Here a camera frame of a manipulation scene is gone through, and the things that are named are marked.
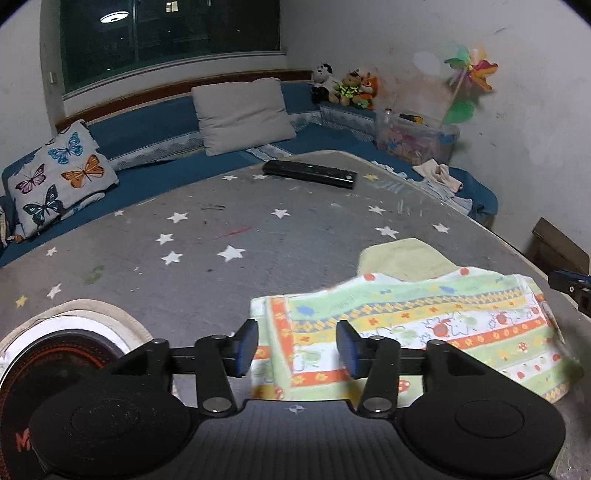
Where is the dark window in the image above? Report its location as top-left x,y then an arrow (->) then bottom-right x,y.
59,0 -> 283,100

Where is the butterfly print pillow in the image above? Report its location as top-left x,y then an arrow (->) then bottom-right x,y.
2,119 -> 120,240

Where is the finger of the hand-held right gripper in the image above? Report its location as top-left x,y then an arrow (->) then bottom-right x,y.
549,269 -> 591,318

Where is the round black table stove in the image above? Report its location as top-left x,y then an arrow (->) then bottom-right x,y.
0,299 -> 154,480

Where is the panda plush toy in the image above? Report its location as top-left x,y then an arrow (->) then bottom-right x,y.
311,62 -> 348,105

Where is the striped cartoon print garment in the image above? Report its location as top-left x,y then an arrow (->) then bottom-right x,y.
249,237 -> 585,403

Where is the plain grey pillow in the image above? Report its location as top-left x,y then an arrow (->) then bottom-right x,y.
191,77 -> 297,157

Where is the clear plastic storage box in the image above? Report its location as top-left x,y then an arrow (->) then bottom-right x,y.
375,110 -> 461,165

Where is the black remote control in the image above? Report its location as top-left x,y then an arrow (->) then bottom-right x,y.
262,160 -> 359,190

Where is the orange plush fox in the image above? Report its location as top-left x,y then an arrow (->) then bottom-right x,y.
357,71 -> 382,112

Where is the small white cloth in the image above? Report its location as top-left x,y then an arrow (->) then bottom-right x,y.
412,158 -> 465,193

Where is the colourful pinwheel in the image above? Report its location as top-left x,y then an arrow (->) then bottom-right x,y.
440,44 -> 500,126

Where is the blue bench sofa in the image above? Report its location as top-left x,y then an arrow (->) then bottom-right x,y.
0,80 -> 500,269

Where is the cardboard box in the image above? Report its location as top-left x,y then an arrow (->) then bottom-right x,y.
526,217 -> 591,278

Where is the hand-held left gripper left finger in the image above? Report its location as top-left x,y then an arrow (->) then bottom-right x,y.
106,318 -> 260,418

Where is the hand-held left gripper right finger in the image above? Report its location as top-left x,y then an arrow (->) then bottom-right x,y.
336,319 -> 492,418

